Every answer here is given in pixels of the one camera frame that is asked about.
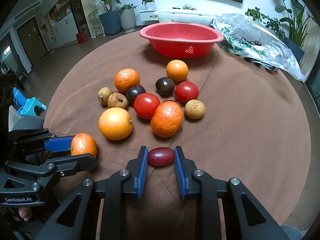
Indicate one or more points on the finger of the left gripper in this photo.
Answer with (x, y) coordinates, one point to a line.
(36, 140)
(62, 166)

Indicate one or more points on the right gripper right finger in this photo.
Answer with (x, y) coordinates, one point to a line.
(244, 215)

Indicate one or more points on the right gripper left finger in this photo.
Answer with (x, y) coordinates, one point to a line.
(98, 203)

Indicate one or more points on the small orange mandarin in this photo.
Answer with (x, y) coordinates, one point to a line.
(83, 143)

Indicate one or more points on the dark red grape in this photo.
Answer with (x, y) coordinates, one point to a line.
(161, 156)

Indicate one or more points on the left hand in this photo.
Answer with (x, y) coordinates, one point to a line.
(25, 213)

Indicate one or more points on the blue plastic stool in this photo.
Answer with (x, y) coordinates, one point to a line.
(28, 106)

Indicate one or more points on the large yellow orange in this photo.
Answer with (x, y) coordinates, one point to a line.
(115, 123)

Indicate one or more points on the brown pear-like fruit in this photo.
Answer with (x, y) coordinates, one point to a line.
(117, 100)

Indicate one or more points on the dark plum left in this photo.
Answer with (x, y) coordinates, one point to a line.
(132, 94)

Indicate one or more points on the dark plum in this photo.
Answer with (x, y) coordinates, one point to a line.
(165, 86)
(132, 94)

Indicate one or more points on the red tomato front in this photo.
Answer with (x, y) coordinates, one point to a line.
(145, 105)

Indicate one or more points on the red tomato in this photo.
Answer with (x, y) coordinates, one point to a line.
(186, 91)
(145, 105)

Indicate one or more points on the orange tangerine left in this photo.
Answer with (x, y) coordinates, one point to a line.
(126, 79)

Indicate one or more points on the small red bin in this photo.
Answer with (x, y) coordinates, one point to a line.
(81, 37)

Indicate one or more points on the large orange tangerine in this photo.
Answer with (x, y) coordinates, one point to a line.
(167, 119)

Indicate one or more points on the dark plum right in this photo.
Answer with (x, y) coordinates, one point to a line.
(165, 86)

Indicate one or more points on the red tomato back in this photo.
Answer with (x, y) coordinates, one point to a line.
(186, 91)

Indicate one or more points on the tall plant blue pot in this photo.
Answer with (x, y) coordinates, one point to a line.
(110, 17)

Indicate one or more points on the plant in white pot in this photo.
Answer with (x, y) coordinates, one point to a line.
(128, 18)

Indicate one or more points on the orange back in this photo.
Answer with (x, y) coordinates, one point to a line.
(177, 70)

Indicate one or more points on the red plastic basin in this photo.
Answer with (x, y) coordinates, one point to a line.
(181, 40)

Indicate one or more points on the white tv cabinet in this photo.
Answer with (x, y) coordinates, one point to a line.
(150, 15)

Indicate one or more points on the dark cherries in bag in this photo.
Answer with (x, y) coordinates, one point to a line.
(254, 43)

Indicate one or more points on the small plant on cabinet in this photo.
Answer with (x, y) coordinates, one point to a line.
(149, 4)

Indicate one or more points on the clear plastic bag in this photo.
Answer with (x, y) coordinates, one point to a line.
(272, 55)

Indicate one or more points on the bushy plant white pot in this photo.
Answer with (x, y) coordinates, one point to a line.
(267, 21)

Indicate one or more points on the white basin with greens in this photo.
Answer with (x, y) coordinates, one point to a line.
(185, 16)

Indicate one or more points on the large plant right blue pot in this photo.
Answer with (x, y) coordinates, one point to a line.
(296, 18)

